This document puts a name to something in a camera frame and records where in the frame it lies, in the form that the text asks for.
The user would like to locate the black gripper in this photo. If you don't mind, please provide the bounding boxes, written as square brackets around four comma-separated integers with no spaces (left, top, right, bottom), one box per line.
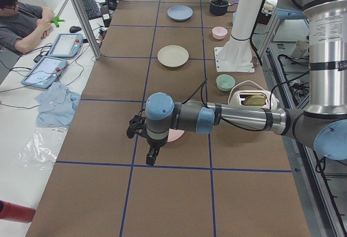
[146,137,167,165]

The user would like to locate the aluminium frame post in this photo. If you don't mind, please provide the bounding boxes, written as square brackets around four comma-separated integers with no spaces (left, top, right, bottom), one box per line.
[71,0,101,60]

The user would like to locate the red bottle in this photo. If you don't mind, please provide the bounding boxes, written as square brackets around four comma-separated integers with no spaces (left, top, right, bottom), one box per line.
[1,200,36,223]

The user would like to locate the light blue shirt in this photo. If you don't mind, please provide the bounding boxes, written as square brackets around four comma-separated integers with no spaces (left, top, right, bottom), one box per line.
[35,82,81,127]

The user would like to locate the blue plate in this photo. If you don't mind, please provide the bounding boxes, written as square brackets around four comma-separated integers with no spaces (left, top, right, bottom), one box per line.
[167,5,194,21]

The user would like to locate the cream toaster with bread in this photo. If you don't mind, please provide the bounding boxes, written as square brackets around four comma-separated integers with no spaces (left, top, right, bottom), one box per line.
[227,80,280,110]

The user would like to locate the black computer mouse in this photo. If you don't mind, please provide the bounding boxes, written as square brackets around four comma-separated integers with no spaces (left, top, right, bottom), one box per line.
[69,26,82,34]

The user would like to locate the far blue teach pendant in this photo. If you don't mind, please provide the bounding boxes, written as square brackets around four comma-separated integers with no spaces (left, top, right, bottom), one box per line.
[48,33,83,59]

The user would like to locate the blue teach pendant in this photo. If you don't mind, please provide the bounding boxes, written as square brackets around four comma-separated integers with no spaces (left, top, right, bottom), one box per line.
[21,56,68,89]
[48,33,83,59]

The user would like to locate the small green bowl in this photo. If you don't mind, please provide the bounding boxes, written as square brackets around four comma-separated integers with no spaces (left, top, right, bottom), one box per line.
[216,74,235,92]

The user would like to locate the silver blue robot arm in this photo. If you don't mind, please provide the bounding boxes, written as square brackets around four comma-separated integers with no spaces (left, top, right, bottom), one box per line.
[143,0,346,165]

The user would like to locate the seated person in grey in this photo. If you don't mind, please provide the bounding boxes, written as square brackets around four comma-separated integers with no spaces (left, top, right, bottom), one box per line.
[1,0,55,55]

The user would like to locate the green plastic toy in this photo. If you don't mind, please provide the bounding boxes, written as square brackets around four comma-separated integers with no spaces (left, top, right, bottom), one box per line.
[51,16,65,28]

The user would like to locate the clear plastic bag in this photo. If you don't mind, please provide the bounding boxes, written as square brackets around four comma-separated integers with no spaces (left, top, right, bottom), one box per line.
[17,127,68,169]

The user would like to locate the dark blue pot with lid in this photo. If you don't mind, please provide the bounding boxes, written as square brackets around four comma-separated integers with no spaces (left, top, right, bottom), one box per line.
[209,0,239,16]

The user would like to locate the near blue teach pendant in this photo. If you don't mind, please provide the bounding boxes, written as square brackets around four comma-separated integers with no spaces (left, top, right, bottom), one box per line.
[21,56,68,89]

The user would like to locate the small pink bowl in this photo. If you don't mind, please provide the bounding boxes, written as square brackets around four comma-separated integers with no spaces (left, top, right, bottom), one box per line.
[212,26,228,40]

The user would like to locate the black keyboard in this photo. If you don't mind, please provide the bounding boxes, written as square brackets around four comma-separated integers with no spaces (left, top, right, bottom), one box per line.
[80,0,102,20]

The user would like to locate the beige plate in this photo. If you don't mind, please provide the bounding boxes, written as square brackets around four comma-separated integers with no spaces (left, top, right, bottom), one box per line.
[157,45,189,68]

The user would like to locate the pink plate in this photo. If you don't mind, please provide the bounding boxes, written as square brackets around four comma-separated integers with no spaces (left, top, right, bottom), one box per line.
[168,129,184,142]

